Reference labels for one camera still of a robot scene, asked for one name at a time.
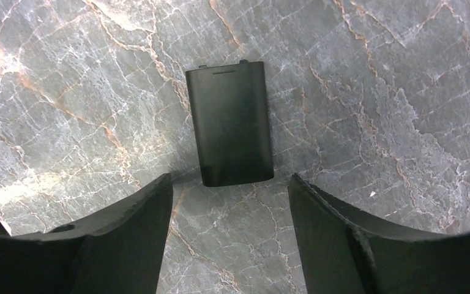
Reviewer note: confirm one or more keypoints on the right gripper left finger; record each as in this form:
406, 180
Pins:
117, 249

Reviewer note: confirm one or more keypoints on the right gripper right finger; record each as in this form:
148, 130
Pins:
344, 249

